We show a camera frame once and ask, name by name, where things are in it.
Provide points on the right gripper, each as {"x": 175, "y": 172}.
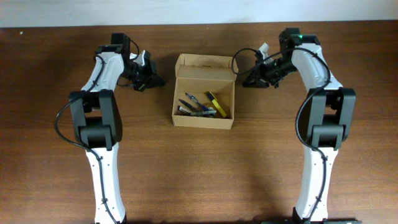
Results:
{"x": 261, "y": 76}

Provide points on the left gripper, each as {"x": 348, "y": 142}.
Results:
{"x": 146, "y": 78}

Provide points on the cardboard box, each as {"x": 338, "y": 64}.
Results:
{"x": 197, "y": 74}

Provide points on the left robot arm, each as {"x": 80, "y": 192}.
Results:
{"x": 97, "y": 122}

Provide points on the black white permanent marker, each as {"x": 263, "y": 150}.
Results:
{"x": 200, "y": 113}

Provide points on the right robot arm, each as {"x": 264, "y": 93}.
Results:
{"x": 323, "y": 121}

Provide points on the blue ballpoint pen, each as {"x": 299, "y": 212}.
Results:
{"x": 192, "y": 98}

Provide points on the yellow highlighter marker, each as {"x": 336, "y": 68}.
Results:
{"x": 213, "y": 99}

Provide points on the black whiteboard marker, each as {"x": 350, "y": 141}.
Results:
{"x": 189, "y": 106}

